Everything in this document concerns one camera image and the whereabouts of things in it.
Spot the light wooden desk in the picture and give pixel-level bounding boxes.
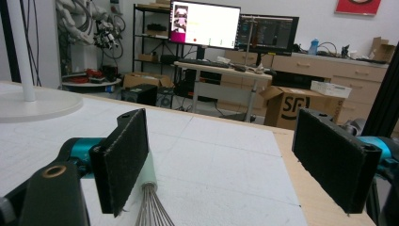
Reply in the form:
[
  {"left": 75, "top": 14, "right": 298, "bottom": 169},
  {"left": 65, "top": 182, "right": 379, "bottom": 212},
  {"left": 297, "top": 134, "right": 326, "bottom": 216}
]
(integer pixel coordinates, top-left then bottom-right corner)
[{"left": 173, "top": 60, "right": 274, "bottom": 123}]

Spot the wooden drawer cabinet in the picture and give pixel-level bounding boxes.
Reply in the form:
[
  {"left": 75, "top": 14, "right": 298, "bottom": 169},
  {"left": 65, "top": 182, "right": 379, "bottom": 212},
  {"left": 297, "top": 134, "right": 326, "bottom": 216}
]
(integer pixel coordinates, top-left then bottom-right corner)
[{"left": 223, "top": 49, "right": 391, "bottom": 126}]

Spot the dark computer monitor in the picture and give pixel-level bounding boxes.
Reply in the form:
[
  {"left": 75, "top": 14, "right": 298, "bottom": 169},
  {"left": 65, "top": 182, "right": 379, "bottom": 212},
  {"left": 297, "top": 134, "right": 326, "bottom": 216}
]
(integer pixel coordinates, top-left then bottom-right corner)
[{"left": 237, "top": 13, "right": 300, "bottom": 57}]

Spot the printed cardboard box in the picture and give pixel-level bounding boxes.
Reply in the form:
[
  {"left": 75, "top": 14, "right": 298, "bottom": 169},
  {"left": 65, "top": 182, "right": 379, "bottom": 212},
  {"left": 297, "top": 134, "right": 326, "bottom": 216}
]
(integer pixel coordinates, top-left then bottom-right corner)
[{"left": 259, "top": 85, "right": 346, "bottom": 131}]

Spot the small open cardboard box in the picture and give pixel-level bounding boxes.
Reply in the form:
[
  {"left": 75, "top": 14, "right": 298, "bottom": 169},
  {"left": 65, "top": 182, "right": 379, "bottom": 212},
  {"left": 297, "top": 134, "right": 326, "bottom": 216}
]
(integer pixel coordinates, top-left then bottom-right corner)
[{"left": 370, "top": 36, "right": 397, "bottom": 64}]

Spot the flat white box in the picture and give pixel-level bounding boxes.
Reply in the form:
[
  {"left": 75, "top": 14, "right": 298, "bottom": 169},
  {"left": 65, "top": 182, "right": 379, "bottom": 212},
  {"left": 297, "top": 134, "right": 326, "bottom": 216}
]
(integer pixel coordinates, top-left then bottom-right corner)
[{"left": 310, "top": 80, "right": 353, "bottom": 99}]

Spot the pale green handled wire whisk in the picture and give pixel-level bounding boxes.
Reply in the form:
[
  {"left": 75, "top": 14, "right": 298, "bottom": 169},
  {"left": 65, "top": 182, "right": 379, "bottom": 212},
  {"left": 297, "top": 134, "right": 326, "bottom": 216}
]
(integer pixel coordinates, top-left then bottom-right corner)
[{"left": 135, "top": 150, "right": 176, "bottom": 226}]

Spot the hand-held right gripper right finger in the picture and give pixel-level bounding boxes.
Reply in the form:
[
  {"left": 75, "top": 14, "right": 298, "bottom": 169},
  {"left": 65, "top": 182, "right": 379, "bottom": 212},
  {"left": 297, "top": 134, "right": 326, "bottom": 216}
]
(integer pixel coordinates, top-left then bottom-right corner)
[{"left": 291, "top": 107, "right": 399, "bottom": 215}]

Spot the white foam board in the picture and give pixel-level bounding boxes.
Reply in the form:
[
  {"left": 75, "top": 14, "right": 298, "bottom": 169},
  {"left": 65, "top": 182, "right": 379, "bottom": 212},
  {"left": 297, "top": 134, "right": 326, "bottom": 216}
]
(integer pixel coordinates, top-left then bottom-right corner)
[{"left": 0, "top": 82, "right": 309, "bottom": 226}]

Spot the black computer case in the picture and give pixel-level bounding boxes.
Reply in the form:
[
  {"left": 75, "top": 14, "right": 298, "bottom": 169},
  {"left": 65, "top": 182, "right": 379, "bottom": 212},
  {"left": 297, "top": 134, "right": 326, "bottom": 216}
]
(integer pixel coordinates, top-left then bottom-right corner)
[{"left": 120, "top": 83, "right": 159, "bottom": 106}]

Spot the blue bottle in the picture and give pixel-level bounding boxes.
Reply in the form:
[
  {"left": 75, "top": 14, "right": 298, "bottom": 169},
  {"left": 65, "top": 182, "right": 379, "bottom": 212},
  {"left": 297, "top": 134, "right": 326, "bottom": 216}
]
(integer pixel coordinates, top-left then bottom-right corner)
[{"left": 308, "top": 38, "right": 320, "bottom": 57}]

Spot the black metal shelf rack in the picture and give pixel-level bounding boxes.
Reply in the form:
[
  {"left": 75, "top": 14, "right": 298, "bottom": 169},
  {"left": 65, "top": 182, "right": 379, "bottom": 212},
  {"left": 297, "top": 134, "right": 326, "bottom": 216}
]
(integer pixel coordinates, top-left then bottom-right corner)
[{"left": 132, "top": 3, "right": 186, "bottom": 77}]

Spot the black metal frame post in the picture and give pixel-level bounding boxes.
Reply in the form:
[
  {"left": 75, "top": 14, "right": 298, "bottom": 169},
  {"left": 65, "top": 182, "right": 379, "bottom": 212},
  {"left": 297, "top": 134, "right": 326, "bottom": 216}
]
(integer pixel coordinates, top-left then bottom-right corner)
[{"left": 361, "top": 40, "right": 399, "bottom": 139}]

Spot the black keyboard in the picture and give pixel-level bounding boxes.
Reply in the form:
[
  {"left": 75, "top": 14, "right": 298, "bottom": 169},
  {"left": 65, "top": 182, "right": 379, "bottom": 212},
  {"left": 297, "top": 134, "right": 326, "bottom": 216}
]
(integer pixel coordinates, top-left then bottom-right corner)
[{"left": 177, "top": 58, "right": 231, "bottom": 70}]

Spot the red wall picture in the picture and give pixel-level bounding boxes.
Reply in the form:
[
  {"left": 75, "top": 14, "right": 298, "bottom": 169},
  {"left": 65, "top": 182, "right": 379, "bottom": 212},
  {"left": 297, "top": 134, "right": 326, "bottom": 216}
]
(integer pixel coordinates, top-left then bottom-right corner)
[{"left": 334, "top": 0, "right": 382, "bottom": 16}]

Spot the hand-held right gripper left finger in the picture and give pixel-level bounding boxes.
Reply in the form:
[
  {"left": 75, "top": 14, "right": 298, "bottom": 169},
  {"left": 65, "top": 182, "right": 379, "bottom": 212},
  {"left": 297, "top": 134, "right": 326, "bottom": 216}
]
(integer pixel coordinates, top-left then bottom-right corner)
[{"left": 59, "top": 107, "right": 150, "bottom": 218}]

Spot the round white platform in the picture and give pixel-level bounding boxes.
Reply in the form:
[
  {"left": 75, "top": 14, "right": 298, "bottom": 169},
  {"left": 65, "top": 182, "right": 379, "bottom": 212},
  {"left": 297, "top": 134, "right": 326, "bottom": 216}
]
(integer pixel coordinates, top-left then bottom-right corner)
[{"left": 61, "top": 77, "right": 123, "bottom": 94}]

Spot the black vertical pole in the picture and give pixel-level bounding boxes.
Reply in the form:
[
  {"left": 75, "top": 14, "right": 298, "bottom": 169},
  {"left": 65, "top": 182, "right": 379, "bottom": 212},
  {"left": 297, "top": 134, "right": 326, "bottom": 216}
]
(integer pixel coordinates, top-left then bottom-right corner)
[{"left": 0, "top": 0, "right": 23, "bottom": 84}]

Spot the bright computer monitor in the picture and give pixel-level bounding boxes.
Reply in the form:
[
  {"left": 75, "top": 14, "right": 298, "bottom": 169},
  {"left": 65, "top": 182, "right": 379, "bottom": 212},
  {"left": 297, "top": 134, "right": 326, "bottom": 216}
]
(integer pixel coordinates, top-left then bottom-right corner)
[{"left": 168, "top": 0, "right": 242, "bottom": 51}]

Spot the open brown cardboard box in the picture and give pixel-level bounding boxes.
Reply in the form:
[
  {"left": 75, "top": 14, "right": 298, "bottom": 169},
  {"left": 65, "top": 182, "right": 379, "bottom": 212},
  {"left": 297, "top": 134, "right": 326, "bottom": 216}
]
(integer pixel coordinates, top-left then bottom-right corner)
[{"left": 122, "top": 72, "right": 174, "bottom": 91}]

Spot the white lamp stand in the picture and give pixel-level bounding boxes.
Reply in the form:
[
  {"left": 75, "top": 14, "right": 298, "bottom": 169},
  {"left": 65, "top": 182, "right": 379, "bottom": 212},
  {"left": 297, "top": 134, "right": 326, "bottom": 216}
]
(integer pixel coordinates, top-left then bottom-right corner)
[{"left": 0, "top": 0, "right": 84, "bottom": 124}]

